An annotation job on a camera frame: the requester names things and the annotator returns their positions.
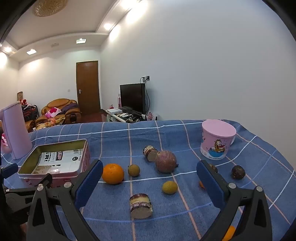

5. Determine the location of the lilac electric kettle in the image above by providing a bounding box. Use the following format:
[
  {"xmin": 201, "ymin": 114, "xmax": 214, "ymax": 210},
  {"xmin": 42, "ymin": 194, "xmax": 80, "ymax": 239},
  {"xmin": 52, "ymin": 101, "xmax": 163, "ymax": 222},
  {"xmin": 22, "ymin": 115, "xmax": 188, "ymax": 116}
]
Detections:
[{"xmin": 0, "ymin": 101, "xmax": 33, "ymax": 160}]

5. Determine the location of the pink tin box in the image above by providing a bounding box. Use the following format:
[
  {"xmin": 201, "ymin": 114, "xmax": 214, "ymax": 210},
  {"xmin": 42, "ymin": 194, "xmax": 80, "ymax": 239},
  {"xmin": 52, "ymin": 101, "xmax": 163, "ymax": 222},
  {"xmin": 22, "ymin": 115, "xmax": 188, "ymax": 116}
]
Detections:
[{"xmin": 18, "ymin": 139, "xmax": 91, "ymax": 188}]

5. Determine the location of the pink cartoon cup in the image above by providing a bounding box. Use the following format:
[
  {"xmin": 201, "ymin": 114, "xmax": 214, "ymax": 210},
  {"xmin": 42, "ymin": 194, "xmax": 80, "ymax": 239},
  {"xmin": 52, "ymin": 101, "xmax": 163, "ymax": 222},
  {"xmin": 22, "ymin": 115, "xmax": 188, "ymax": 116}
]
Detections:
[{"xmin": 200, "ymin": 119, "xmax": 237, "ymax": 161}]

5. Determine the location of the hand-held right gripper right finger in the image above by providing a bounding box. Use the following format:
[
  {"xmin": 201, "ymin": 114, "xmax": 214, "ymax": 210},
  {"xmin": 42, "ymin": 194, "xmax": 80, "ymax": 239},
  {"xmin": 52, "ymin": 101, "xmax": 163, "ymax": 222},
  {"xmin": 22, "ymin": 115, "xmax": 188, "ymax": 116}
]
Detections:
[{"xmin": 196, "ymin": 159, "xmax": 273, "ymax": 241}]

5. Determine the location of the pink floral pillow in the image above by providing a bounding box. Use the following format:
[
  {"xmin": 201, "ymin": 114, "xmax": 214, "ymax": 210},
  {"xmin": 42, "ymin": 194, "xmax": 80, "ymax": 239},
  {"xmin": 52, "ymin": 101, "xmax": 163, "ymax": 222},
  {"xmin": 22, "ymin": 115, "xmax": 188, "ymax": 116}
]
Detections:
[{"xmin": 45, "ymin": 107, "xmax": 62, "ymax": 118}]

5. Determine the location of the brown leather sofa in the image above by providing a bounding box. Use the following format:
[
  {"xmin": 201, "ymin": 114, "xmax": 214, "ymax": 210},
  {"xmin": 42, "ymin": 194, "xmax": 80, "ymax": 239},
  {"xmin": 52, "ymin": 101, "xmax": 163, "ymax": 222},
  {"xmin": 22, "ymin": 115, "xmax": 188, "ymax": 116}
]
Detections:
[{"xmin": 42, "ymin": 99, "xmax": 81, "ymax": 124}]

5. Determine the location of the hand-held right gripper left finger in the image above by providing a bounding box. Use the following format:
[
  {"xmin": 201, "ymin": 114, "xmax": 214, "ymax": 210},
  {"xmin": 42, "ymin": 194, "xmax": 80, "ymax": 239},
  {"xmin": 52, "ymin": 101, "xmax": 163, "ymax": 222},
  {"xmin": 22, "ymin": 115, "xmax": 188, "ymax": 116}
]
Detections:
[{"xmin": 26, "ymin": 159, "xmax": 104, "ymax": 241}]

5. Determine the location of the brown leather armchair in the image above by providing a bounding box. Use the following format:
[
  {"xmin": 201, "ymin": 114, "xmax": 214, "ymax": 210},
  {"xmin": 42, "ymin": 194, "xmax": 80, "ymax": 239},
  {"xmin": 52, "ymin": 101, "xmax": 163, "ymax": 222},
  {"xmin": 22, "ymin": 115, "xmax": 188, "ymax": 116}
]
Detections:
[{"xmin": 24, "ymin": 120, "xmax": 36, "ymax": 133}]

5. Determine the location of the orange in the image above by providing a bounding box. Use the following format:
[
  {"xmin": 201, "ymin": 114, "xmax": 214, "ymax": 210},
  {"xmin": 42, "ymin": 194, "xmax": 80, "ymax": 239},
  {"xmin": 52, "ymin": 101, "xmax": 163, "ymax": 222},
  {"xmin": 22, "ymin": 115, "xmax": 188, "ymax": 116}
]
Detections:
[
  {"xmin": 222, "ymin": 226, "xmax": 236, "ymax": 241},
  {"xmin": 102, "ymin": 163, "xmax": 125, "ymax": 185}
]

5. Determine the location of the purple cloth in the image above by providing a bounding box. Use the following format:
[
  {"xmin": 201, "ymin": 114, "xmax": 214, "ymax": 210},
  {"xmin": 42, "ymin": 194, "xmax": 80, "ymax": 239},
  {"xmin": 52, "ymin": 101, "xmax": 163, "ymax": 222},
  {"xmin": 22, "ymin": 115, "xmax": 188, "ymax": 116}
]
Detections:
[{"xmin": 60, "ymin": 103, "xmax": 79, "ymax": 114}]

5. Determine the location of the brown wooden door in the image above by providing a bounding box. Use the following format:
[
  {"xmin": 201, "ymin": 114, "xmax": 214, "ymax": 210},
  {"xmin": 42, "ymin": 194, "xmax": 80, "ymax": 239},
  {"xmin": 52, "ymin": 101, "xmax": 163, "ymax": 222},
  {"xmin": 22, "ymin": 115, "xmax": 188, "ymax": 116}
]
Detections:
[{"xmin": 76, "ymin": 61, "xmax": 101, "ymax": 116}]

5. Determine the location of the black television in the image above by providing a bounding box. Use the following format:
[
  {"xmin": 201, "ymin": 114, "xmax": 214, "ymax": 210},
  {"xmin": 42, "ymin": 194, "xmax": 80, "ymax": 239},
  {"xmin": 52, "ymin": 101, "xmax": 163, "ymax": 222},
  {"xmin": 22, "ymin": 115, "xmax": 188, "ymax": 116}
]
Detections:
[{"xmin": 120, "ymin": 83, "xmax": 146, "ymax": 114}]

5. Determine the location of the blue plaid cloth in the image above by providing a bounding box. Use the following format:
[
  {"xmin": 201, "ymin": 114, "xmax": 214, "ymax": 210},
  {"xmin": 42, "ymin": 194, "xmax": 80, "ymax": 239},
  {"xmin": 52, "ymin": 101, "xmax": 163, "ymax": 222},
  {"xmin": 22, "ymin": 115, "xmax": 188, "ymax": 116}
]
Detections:
[{"xmin": 0, "ymin": 119, "xmax": 296, "ymax": 241}]

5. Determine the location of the white television stand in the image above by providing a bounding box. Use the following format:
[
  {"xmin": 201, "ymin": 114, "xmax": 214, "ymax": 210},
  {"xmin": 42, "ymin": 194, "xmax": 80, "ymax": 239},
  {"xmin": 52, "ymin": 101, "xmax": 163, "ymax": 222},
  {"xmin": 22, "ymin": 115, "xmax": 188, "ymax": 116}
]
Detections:
[{"xmin": 105, "ymin": 108, "xmax": 144, "ymax": 123}]

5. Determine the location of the round purple fruit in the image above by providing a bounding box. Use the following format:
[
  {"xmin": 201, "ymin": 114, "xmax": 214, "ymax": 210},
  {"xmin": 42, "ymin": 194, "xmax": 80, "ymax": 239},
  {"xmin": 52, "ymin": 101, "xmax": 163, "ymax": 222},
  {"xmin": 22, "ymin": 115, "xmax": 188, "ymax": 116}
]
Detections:
[{"xmin": 155, "ymin": 150, "xmax": 179, "ymax": 174}]

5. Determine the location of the round golden ceiling lamp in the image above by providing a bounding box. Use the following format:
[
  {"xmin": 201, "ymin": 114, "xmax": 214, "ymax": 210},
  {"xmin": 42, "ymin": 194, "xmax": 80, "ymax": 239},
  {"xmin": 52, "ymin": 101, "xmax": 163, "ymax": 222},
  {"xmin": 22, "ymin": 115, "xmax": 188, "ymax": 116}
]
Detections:
[{"xmin": 34, "ymin": 0, "xmax": 68, "ymax": 17}]

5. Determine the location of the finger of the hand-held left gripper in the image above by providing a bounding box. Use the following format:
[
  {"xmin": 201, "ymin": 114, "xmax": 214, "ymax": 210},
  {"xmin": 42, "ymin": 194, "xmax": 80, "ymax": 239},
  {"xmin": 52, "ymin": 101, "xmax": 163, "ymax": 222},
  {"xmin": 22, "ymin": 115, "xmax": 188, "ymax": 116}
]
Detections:
[
  {"xmin": 0, "ymin": 163, "xmax": 19, "ymax": 180},
  {"xmin": 3, "ymin": 188, "xmax": 36, "ymax": 202}
]

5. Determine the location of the cluttered coffee table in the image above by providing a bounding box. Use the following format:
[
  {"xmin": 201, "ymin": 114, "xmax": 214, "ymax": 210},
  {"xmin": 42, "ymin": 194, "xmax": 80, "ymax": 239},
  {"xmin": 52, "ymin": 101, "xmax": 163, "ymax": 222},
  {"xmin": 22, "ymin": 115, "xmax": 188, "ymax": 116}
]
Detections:
[{"xmin": 35, "ymin": 118, "xmax": 65, "ymax": 131}]

